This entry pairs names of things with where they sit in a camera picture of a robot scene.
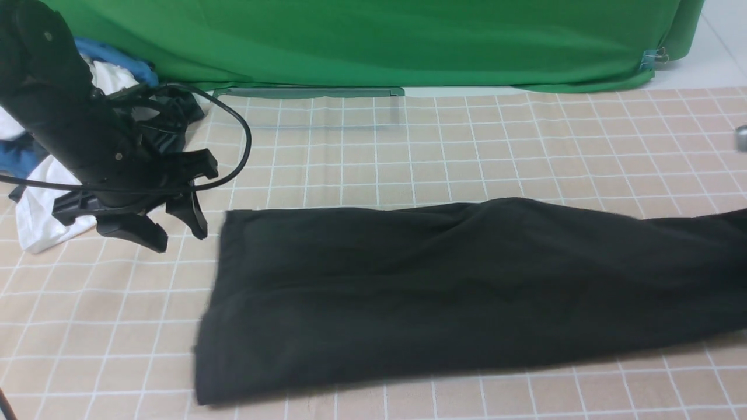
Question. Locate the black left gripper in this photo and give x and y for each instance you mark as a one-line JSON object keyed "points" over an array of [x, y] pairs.
{"points": [[117, 192]]}

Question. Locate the dark gray long-sleeve top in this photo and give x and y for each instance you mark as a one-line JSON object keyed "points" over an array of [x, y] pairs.
{"points": [[315, 297]]}

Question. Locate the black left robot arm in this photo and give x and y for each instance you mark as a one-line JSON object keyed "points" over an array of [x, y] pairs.
{"points": [[126, 149]]}

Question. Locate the dark teal crumpled shirt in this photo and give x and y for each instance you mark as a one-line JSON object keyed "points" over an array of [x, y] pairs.
{"points": [[166, 120]]}

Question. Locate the white crumpled shirt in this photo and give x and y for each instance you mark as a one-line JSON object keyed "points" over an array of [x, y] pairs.
{"points": [[37, 229]]}

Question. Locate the beige grid-pattern tablecloth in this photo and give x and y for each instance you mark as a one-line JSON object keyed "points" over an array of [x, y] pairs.
{"points": [[100, 329]]}

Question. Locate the green metal bar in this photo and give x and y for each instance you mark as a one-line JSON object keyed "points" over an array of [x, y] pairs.
{"points": [[291, 92]]}

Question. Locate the blue crumpled garment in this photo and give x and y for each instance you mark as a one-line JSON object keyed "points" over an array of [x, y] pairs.
{"points": [[117, 58]]}

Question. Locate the green backdrop cloth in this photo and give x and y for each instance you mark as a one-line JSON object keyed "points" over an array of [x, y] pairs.
{"points": [[541, 46]]}

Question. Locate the blue binder clip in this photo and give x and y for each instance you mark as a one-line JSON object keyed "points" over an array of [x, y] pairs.
{"points": [[651, 58]]}

